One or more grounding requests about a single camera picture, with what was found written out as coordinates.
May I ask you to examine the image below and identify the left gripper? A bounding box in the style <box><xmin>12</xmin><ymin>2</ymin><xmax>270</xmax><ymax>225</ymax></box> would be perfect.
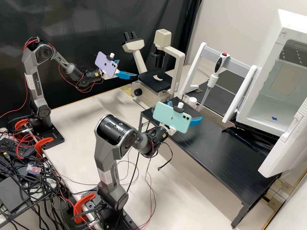
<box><xmin>103</xmin><ymin>59</ymin><xmax>138</xmax><ymax>80</ymax></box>

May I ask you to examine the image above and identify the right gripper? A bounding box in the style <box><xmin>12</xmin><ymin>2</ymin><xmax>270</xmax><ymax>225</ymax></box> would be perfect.
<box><xmin>160</xmin><ymin>100</ymin><xmax>203</xmax><ymax>135</ymax></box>

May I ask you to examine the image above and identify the white incubator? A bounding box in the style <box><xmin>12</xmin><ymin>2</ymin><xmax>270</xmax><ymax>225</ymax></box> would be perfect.
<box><xmin>236</xmin><ymin>9</ymin><xmax>307</xmax><ymax>138</ymax></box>

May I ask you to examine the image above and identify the incubator door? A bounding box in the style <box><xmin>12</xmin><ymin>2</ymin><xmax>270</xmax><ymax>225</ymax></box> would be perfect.
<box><xmin>258</xmin><ymin>97</ymin><xmax>307</xmax><ymax>179</ymax></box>

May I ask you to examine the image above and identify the cream microscope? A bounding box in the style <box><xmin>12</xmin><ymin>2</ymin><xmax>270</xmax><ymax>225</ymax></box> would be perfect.
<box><xmin>122</xmin><ymin>28</ymin><xmax>186</xmax><ymax>104</ymax></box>

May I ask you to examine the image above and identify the black platform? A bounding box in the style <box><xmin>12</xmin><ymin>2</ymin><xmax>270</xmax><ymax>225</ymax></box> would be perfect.
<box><xmin>138</xmin><ymin>96</ymin><xmax>281</xmax><ymax>228</ymax></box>
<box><xmin>181</xmin><ymin>80</ymin><xmax>243</xmax><ymax>120</ymax></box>
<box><xmin>216</xmin><ymin>69</ymin><xmax>246</xmax><ymax>88</ymax></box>

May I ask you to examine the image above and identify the white pipette stand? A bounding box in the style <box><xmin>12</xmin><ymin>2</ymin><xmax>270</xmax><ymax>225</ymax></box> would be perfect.
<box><xmin>179</xmin><ymin>42</ymin><xmax>258</xmax><ymax>124</ymax></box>

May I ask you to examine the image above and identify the pipette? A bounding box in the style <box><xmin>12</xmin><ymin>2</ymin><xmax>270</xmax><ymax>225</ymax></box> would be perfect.
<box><xmin>199</xmin><ymin>51</ymin><xmax>231</xmax><ymax>110</ymax></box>

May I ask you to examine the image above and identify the red clamp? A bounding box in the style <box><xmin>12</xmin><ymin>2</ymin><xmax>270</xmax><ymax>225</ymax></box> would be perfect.
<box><xmin>73</xmin><ymin>192</ymin><xmax>97</xmax><ymax>224</ymax></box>
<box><xmin>34</xmin><ymin>137</ymin><xmax>55</xmax><ymax>159</ymax></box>
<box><xmin>14</xmin><ymin>119</ymin><xmax>31</xmax><ymax>135</ymax></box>

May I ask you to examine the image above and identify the black power adapter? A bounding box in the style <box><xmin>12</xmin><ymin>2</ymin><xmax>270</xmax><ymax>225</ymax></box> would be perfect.
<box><xmin>0</xmin><ymin>137</ymin><xmax>37</xmax><ymax>159</ymax></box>

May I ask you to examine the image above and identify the right wrist camera phone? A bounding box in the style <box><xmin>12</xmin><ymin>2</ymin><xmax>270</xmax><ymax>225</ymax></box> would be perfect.
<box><xmin>152</xmin><ymin>101</ymin><xmax>193</xmax><ymax>134</ymax></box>

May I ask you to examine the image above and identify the wrist camera phone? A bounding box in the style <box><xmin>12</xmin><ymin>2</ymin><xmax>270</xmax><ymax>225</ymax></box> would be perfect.
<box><xmin>94</xmin><ymin>51</ymin><xmax>120</xmax><ymax>78</ymax></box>
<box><xmin>152</xmin><ymin>101</ymin><xmax>193</xmax><ymax>134</ymax></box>

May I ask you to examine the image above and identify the left wrist camera phone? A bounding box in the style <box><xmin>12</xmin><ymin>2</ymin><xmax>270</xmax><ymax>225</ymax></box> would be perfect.
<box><xmin>94</xmin><ymin>51</ymin><xmax>120</xmax><ymax>78</ymax></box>

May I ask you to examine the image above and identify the black cable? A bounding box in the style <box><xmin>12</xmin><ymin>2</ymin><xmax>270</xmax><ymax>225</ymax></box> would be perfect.
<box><xmin>157</xmin><ymin>140</ymin><xmax>174</xmax><ymax>171</ymax></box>

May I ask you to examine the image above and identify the red wire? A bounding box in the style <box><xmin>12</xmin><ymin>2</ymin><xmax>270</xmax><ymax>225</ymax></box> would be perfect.
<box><xmin>0</xmin><ymin>76</ymin><xmax>28</xmax><ymax>119</ymax></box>

